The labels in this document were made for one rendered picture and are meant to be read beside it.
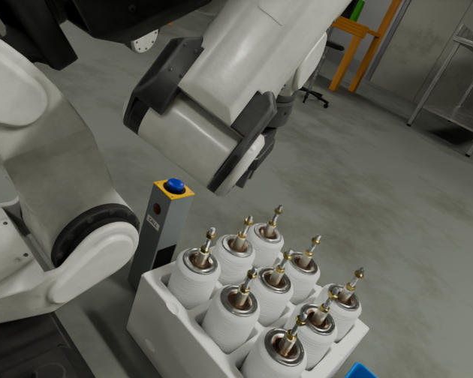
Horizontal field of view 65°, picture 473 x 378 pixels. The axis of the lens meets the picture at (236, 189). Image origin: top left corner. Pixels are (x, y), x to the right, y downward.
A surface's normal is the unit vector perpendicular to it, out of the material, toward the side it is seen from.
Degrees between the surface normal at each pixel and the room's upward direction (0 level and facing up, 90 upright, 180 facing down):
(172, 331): 90
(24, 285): 31
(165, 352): 90
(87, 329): 0
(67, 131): 90
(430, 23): 90
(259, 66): 74
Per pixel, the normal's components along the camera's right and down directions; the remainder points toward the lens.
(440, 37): -0.65, 0.16
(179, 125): -0.07, 0.18
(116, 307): 0.33, -0.82
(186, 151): -0.33, 0.50
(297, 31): 0.43, 0.38
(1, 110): 0.68, 0.55
